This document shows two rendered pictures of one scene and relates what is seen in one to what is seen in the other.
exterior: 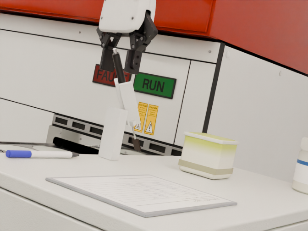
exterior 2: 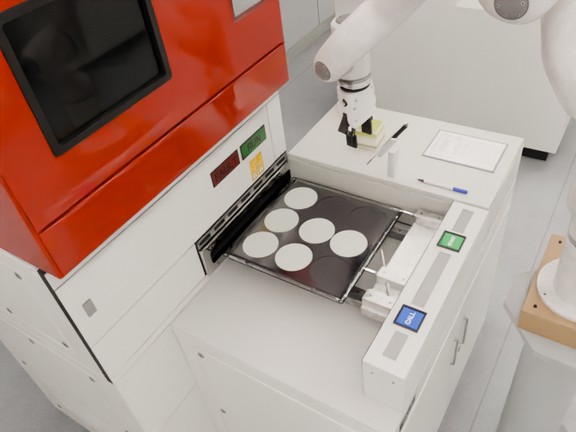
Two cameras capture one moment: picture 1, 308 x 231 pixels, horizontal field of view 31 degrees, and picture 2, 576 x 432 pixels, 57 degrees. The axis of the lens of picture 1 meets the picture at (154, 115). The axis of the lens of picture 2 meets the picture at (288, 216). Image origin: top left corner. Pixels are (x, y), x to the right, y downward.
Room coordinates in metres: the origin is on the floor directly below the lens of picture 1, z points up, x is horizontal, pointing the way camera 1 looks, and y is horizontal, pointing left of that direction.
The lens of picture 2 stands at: (1.15, 1.25, 1.92)
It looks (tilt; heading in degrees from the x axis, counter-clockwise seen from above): 42 degrees down; 273
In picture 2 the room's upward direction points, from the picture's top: 9 degrees counter-clockwise
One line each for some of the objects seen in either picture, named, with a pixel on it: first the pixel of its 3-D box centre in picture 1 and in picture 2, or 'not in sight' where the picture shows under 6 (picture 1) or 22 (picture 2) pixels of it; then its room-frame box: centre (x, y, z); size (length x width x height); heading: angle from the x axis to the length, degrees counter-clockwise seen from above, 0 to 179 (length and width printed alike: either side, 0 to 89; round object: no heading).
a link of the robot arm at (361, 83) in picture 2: not in sight; (353, 77); (1.01, 0.08, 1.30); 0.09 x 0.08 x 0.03; 46
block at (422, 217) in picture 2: not in sight; (429, 219); (0.82, 0.19, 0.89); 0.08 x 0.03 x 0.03; 145
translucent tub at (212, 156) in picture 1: (208, 155); (369, 134); (0.94, -0.11, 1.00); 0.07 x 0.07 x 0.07; 59
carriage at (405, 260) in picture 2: not in sight; (405, 267); (0.92, 0.33, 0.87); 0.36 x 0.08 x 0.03; 55
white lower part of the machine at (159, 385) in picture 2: not in sight; (165, 314); (1.72, 0.03, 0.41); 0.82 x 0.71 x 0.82; 55
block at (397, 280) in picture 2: not in sight; (393, 279); (0.96, 0.39, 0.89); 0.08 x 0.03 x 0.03; 145
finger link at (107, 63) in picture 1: (105, 52); (348, 138); (1.03, 0.11, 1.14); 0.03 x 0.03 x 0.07; 46
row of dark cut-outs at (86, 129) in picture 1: (116, 136); (244, 197); (1.33, 0.08, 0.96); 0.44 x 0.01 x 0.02; 55
